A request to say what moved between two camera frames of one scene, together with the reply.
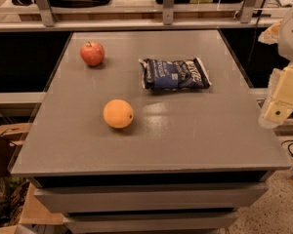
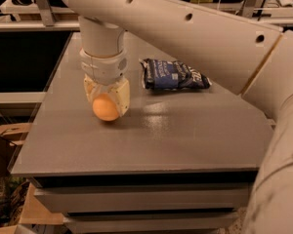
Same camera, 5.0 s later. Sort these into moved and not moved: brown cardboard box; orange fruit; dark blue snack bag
Moved: orange fruit
Not moved: brown cardboard box; dark blue snack bag
